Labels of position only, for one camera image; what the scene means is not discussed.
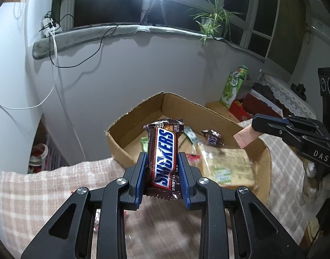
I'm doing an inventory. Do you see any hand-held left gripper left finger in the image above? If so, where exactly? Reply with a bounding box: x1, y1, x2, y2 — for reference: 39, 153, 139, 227
21, 152, 148, 259

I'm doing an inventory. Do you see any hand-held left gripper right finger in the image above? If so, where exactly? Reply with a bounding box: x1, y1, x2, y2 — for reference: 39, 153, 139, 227
177, 152, 307, 259

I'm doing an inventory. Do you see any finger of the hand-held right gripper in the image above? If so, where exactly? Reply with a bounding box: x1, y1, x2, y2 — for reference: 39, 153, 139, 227
251, 113, 290, 139

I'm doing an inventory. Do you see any pink snack packet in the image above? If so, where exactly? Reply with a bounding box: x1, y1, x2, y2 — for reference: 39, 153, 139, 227
234, 125, 260, 149

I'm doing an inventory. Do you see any large brown chocolate bar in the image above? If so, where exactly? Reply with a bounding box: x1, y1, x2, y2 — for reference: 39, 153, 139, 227
143, 117, 185, 201

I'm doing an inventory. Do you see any cardboard box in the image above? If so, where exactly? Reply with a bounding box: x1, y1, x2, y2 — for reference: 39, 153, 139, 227
105, 92, 272, 203

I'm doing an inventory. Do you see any person's right forearm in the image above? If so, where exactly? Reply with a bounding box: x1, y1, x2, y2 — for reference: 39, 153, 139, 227
315, 191, 330, 238

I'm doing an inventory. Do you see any person's right hand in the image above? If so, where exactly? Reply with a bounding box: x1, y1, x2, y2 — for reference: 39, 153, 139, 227
300, 160, 330, 213

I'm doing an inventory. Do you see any red box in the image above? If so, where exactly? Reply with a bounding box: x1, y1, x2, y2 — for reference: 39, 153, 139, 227
228, 93, 284, 122

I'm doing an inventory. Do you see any white lace cloth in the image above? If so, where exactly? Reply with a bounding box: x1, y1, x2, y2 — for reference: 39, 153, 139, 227
258, 73, 317, 119

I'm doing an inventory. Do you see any small teal white packet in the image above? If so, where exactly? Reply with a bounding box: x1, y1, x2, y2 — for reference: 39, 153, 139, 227
182, 126, 200, 145

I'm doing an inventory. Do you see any small brown chocolate bar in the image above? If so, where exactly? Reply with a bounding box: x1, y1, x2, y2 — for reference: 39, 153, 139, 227
201, 129, 225, 147

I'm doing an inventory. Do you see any large clear cracker package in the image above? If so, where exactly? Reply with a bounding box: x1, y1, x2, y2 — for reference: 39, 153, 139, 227
200, 146, 256, 186

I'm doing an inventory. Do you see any green carton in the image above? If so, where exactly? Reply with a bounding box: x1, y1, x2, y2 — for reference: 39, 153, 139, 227
220, 65, 249, 108

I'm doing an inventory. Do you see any plaid blanket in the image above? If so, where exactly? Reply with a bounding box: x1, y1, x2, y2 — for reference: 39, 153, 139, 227
0, 133, 317, 259

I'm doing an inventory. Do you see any red white bag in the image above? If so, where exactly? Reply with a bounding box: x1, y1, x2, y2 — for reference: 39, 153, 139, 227
29, 144, 49, 173

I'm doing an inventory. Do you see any potted spider plant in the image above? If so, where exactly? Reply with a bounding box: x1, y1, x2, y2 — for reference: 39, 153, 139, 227
187, 0, 244, 46

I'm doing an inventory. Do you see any grey windowsill cloth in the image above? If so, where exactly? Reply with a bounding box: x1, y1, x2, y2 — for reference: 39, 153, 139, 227
32, 24, 265, 60

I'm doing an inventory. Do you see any window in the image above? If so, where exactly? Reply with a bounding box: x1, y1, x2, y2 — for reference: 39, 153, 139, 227
50, 0, 303, 60

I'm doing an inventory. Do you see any black tripod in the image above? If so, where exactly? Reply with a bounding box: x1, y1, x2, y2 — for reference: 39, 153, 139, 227
140, 0, 168, 27

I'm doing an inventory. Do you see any white power strip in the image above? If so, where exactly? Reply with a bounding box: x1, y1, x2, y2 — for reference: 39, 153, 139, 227
41, 17, 61, 37

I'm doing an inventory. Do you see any black camera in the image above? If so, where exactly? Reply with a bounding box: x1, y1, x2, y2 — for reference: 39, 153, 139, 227
290, 83, 307, 100

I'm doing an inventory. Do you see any white cable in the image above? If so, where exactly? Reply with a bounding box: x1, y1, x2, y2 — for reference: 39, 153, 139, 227
0, 30, 86, 161

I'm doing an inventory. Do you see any black cable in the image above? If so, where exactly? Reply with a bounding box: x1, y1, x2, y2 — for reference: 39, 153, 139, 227
39, 11, 118, 69

